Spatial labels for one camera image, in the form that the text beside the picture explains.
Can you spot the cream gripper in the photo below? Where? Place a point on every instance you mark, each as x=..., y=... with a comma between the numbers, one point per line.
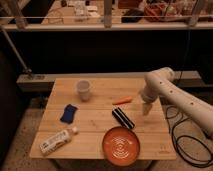
x=146, y=107

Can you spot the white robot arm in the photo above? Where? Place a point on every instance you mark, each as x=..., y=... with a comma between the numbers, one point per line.
x=159, y=82

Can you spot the black striped rectangular box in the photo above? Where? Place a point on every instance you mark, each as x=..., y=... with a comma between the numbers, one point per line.
x=122, y=118

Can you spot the orange ribbed plate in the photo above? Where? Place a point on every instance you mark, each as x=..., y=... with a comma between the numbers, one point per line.
x=121, y=146

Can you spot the grey metal ledge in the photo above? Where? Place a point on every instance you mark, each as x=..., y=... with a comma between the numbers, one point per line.
x=45, y=82

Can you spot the white plastic cup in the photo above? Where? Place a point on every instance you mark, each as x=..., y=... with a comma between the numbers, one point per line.
x=83, y=89

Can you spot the wooden table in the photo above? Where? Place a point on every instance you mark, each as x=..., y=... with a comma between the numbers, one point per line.
x=94, y=117

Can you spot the blue sponge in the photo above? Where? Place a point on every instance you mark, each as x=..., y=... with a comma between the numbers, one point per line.
x=68, y=115

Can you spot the white plastic bottle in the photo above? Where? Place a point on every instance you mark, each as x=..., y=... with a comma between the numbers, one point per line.
x=57, y=140

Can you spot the diagonal metal pole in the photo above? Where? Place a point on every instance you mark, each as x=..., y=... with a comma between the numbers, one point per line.
x=26, y=69

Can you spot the metal railing frame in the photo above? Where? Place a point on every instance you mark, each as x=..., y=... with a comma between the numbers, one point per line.
x=105, y=15

